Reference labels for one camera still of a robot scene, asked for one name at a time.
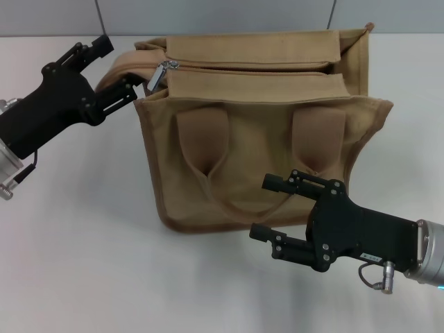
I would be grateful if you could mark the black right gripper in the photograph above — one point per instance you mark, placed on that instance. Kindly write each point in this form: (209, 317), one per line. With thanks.
(360, 232)

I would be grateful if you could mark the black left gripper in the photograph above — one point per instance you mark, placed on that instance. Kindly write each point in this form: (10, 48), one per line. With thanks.
(45, 111)

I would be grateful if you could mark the silver metal zipper pull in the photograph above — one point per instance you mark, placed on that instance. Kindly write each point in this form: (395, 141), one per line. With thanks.
(156, 78)

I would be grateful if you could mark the khaki canvas food bag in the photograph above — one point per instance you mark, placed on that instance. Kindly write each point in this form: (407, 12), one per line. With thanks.
(249, 138)

